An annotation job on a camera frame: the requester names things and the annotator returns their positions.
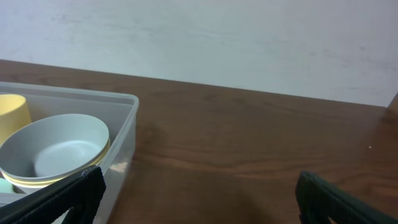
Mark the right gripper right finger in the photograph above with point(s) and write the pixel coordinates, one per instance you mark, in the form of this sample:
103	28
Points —
321	202

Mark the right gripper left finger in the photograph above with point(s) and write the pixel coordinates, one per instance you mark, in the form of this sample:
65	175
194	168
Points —
78	196

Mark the yellow bowl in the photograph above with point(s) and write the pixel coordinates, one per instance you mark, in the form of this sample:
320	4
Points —
102	155

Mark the grey bowl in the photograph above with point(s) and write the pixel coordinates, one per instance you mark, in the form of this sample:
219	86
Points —
18	150

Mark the mint green spoon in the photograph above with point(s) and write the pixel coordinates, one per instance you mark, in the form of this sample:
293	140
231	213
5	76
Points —
6	187

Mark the clear plastic container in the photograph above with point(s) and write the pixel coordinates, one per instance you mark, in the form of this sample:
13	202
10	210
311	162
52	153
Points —
117	110

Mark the yellow cup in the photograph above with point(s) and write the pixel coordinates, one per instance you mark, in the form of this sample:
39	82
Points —
14	114

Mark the white bowl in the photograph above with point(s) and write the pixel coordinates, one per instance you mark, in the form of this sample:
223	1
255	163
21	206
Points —
26	190

